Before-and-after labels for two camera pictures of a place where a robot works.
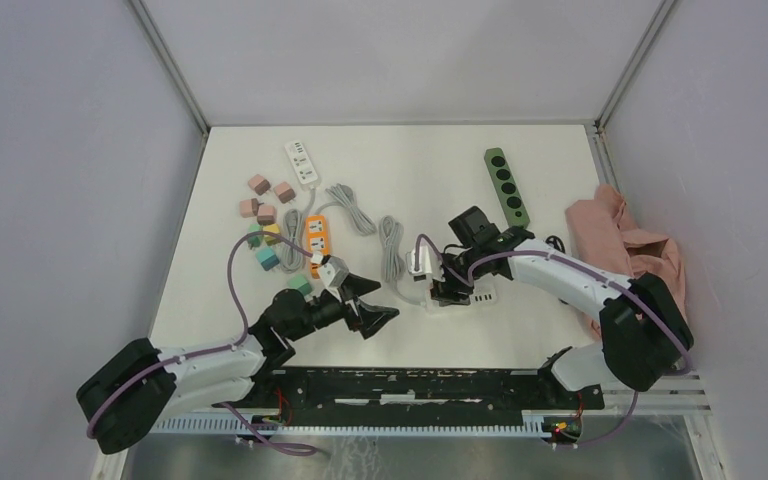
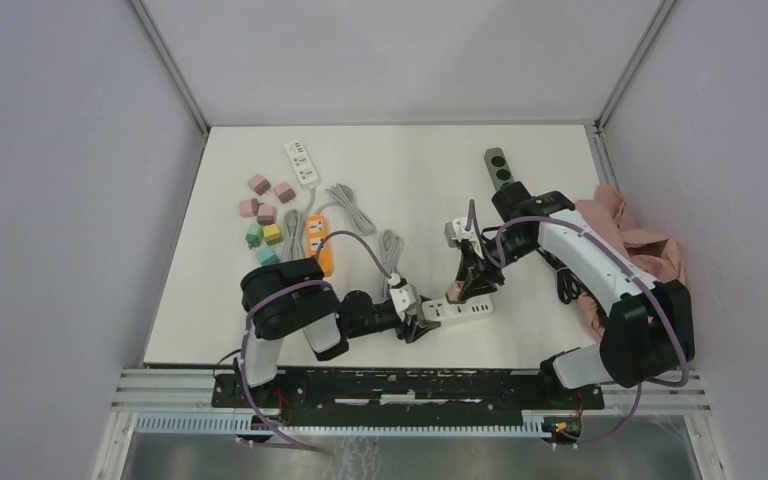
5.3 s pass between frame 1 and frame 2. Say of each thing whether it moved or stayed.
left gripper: moved
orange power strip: stayed
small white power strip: moved
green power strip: stayed
